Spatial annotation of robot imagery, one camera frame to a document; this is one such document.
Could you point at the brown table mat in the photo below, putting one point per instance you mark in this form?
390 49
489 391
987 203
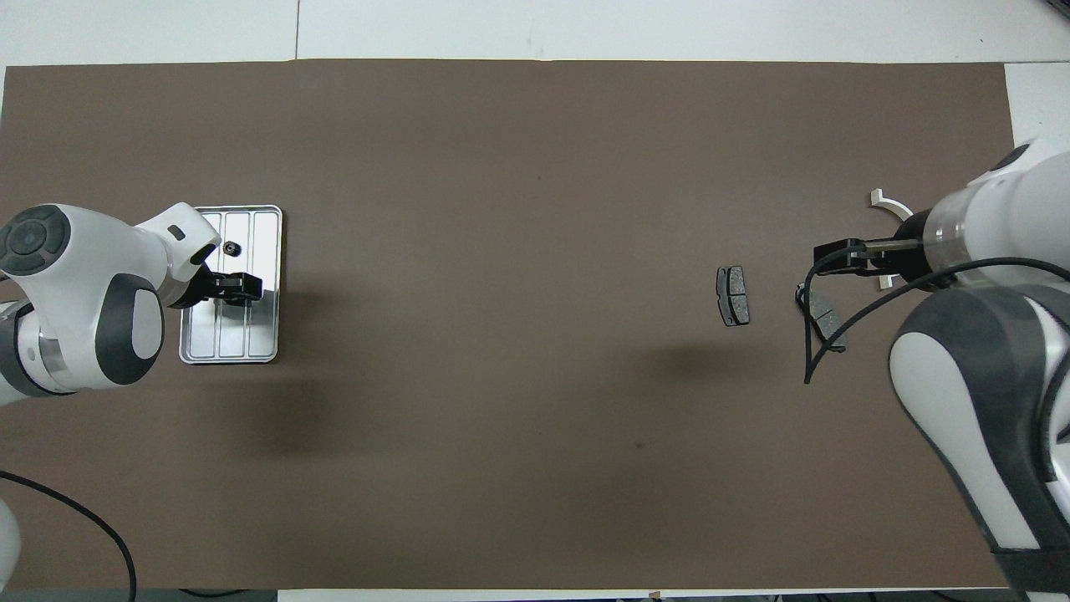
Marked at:
501 251

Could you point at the white curved plastic bracket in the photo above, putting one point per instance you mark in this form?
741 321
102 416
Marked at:
888 201

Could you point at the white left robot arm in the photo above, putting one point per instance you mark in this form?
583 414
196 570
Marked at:
75 276

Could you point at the silver metal tray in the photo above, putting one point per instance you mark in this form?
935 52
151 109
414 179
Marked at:
251 334

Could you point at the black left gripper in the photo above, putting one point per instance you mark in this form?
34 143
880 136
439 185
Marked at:
238 289

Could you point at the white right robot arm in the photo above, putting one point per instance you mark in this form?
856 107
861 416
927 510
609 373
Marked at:
986 376

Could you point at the rectangular dark brake pad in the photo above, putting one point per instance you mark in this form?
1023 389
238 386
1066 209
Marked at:
733 295

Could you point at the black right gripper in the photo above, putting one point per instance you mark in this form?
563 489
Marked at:
915 251

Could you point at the small black bearing gear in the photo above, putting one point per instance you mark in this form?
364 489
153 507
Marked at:
231 247

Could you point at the curved dark brake pad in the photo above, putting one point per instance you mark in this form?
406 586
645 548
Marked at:
825 316

